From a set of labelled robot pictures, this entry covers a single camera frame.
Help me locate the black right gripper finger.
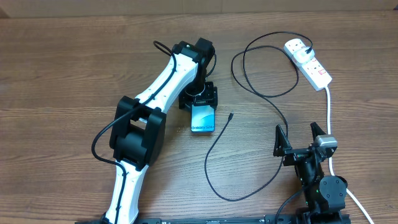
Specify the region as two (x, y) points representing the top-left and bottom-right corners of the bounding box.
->
(310, 122), (326, 140)
(273, 124), (292, 157)

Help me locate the Samsung Galaxy smartphone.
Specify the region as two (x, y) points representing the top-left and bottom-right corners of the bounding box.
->
(191, 105), (215, 133)

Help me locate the black USB charging cable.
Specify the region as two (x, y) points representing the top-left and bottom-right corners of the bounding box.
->
(204, 31), (314, 202)

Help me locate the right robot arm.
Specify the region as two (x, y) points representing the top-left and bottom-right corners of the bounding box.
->
(272, 122), (351, 223)

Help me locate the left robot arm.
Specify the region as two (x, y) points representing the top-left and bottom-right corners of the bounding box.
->
(99, 38), (218, 223)

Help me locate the white USB charger plug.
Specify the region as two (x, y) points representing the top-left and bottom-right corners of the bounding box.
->
(293, 47), (315, 65)

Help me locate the white power strip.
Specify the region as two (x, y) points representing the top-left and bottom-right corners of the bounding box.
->
(284, 39), (332, 91)

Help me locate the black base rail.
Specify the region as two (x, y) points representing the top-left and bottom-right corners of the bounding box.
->
(74, 213), (352, 224)

